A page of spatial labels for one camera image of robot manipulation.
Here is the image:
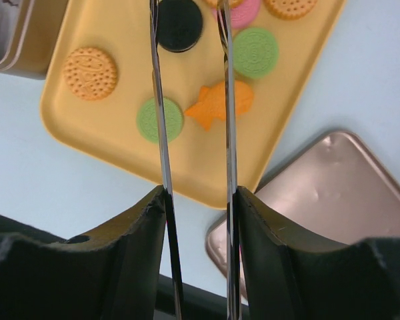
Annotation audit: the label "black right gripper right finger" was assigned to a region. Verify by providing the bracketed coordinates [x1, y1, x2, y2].
[237, 187, 400, 319]

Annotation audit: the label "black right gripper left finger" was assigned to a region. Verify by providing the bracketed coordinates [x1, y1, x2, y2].
[0, 187, 165, 319]

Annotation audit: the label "black sandwich cookie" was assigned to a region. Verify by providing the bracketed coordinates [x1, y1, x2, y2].
[150, 0, 203, 53]

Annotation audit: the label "metal tongs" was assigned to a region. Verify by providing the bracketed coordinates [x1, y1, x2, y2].
[149, 1, 242, 319]

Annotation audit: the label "rose gold tin lid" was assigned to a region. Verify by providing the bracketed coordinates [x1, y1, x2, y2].
[205, 130, 400, 301]

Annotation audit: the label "green cookie front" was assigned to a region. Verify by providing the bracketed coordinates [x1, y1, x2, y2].
[136, 97, 184, 143]

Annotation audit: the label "green cookie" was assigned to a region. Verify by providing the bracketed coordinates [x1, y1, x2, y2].
[136, 97, 184, 143]
[233, 27, 279, 79]

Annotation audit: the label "yellow plastic tray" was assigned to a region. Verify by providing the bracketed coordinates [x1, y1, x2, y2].
[40, 1, 344, 209]

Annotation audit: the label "orange fish shaped cookie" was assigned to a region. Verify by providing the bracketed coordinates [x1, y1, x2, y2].
[184, 81, 254, 131]

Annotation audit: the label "green cookie upper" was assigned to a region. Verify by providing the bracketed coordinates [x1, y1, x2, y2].
[233, 27, 279, 79]

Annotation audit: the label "rose gold cookie tin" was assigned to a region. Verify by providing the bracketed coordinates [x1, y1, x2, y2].
[0, 0, 68, 79]

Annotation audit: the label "pink sandwich cookie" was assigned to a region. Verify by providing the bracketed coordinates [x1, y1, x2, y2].
[230, 0, 261, 29]

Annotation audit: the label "orange cookie top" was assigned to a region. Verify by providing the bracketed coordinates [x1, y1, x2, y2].
[204, 0, 243, 9]

